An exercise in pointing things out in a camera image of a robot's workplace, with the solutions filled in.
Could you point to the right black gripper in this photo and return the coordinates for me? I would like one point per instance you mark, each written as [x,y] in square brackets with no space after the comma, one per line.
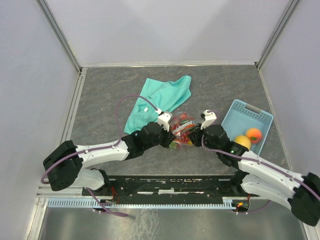
[194,135]

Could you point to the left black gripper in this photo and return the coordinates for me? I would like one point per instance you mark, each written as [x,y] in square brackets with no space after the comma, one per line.
[169,137]

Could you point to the clear zip top bag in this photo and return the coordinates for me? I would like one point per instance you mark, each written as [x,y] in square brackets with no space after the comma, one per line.
[181,131]

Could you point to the yellow fake lemon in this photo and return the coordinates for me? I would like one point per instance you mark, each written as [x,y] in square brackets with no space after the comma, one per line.
[243,140]

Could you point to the fake peach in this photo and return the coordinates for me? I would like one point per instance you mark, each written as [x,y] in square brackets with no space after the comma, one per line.
[254,135]

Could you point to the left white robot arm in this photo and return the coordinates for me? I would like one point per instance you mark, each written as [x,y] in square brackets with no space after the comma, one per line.
[71,165]

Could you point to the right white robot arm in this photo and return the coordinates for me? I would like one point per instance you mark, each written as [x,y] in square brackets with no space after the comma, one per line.
[297,192]

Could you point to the fake green grapes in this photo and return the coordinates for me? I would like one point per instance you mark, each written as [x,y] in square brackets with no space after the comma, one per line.
[173,145]

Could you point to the fake strawberries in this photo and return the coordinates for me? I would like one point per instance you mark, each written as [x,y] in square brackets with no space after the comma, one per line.
[180,119]

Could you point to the teal t-shirt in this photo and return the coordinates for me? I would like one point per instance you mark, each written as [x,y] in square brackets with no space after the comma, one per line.
[166,96]

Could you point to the light blue plastic basket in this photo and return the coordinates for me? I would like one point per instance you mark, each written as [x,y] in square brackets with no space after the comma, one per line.
[241,117]

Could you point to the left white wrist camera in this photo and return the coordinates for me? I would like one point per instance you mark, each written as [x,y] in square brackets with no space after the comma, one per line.
[164,118]

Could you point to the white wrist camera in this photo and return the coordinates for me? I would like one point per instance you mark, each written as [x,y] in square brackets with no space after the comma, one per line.
[164,118]
[208,117]

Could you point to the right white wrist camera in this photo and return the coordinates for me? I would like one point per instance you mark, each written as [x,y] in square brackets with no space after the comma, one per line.
[208,117]

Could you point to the light blue cable duct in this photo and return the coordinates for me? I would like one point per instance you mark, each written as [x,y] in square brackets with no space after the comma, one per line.
[91,203]

